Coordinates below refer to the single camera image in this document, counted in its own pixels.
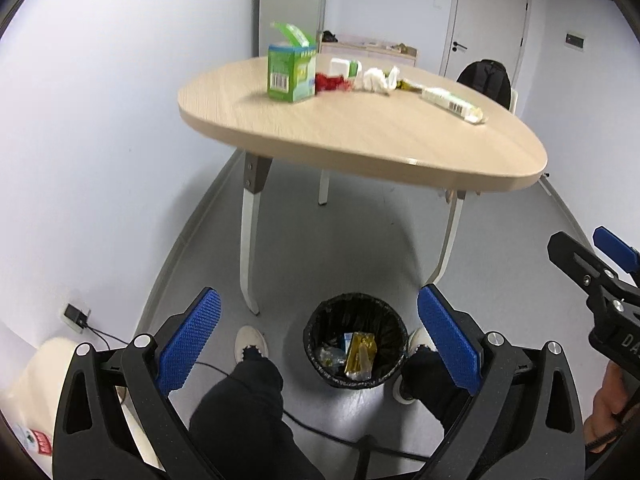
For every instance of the person's right white shoe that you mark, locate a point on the person's right white shoe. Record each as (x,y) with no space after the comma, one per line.
(420,337)

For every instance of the black power plug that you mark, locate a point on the black power plug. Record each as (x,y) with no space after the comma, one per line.
(76,315)

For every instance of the round wooden table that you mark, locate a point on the round wooden table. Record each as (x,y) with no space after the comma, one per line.
(350,130)

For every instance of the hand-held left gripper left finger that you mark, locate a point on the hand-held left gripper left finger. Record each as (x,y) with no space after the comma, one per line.
(190,340)

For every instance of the person's left white shoe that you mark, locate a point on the person's left white shoe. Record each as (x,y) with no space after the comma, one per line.
(250,340)

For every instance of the black item on cabinet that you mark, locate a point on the black item on cabinet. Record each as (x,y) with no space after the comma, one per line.
(329,37)

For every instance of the person's left leg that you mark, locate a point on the person's left leg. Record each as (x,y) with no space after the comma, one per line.
(240,410)

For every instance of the white door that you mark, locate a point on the white door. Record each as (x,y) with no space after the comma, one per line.
(485,10)

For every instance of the white packet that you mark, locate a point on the white packet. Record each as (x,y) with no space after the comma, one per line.
(450,102)

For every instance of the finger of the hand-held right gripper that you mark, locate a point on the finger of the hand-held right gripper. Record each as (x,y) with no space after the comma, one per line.
(575,255)
(615,247)

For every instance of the person's right leg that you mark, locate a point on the person's right leg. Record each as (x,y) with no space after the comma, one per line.
(425,385)

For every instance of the dark wall panel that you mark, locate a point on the dark wall panel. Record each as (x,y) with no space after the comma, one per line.
(575,41)

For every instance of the gold foil wrapper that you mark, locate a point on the gold foil wrapper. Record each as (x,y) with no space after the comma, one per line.
(360,355)

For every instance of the red wrapper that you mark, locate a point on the red wrapper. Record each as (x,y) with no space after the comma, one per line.
(330,83)

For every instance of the white chair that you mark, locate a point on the white chair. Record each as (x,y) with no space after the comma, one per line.
(513,100)

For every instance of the yellow white snack wrapper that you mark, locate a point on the yellow white snack wrapper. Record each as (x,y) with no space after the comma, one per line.
(410,84)

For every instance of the brown item on cabinet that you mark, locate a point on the brown item on cabinet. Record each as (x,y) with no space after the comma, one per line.
(399,48)

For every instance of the white tissue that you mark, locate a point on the white tissue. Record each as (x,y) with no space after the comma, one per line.
(375,80)

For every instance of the blue white milk carton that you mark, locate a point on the blue white milk carton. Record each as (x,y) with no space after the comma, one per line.
(346,342)

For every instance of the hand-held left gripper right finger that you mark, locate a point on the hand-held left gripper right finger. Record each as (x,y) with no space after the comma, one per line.
(450,340)

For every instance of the person's right hand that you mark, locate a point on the person's right hand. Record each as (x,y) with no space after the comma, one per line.
(602,420)

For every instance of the clear plastic bag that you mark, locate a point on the clear plastic bag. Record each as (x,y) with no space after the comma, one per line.
(330,357)

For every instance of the green cardboard box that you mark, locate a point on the green cardboard box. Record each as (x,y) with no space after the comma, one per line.
(287,75)

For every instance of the person's leg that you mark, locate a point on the person's leg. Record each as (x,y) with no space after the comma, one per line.
(240,410)
(425,385)

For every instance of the black trash bin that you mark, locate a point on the black trash bin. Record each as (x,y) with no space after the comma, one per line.
(360,305)

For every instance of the person's white shoe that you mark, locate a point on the person's white shoe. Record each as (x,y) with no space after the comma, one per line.
(420,337)
(250,340)

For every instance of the white bottle green label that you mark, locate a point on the white bottle green label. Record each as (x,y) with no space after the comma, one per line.
(340,67)

